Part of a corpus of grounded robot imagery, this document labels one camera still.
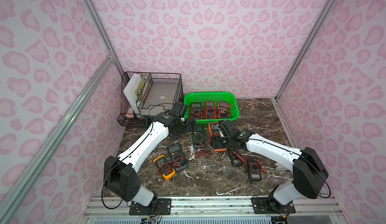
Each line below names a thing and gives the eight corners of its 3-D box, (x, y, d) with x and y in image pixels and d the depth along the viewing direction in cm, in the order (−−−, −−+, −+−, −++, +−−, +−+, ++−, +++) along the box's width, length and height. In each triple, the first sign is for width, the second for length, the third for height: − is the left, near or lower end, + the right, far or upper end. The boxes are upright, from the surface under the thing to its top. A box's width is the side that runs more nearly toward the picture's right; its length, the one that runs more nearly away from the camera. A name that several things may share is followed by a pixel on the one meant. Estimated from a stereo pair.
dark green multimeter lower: (175, 173, 86) (175, 171, 83) (166, 149, 95) (165, 147, 92) (190, 166, 88) (189, 163, 85) (179, 144, 97) (179, 141, 95)
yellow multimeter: (166, 182, 83) (164, 179, 79) (153, 163, 89) (151, 160, 85) (176, 173, 86) (175, 170, 82) (163, 156, 92) (162, 153, 88)
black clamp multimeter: (249, 180, 82) (252, 178, 79) (246, 161, 89) (247, 158, 86) (261, 180, 82) (264, 177, 79) (256, 161, 89) (259, 158, 85)
